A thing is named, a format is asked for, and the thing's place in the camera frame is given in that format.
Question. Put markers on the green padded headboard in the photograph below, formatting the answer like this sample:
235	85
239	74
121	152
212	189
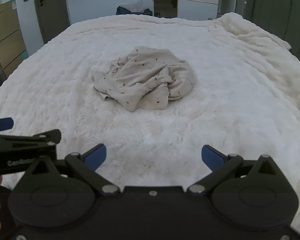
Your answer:
272	10

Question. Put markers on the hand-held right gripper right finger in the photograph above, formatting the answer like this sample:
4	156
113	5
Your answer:
211	156

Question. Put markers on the white fluffy blanket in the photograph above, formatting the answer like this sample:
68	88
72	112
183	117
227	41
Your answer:
227	100

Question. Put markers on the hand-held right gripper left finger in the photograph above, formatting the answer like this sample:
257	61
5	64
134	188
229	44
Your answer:
96	156

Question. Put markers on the beige printed garment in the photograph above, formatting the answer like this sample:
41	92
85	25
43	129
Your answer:
140	80

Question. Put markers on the grey-green door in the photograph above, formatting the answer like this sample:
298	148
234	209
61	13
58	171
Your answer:
53	17

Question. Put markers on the wooden drawer cabinet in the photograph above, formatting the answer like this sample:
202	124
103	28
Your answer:
5	37

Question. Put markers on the clear plastic bag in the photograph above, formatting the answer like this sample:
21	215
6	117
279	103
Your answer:
136	5

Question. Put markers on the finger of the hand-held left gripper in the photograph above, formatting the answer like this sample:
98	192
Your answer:
45	137
2	124

